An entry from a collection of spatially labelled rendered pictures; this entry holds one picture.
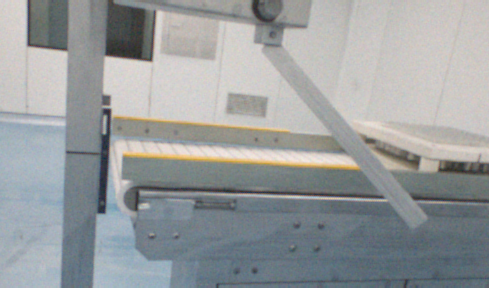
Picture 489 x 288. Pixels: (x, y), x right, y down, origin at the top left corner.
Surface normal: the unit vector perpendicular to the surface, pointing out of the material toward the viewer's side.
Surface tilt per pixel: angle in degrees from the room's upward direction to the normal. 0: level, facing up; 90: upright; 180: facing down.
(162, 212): 90
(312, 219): 90
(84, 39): 90
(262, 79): 90
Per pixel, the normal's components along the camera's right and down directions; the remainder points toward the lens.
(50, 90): 0.29, 0.30
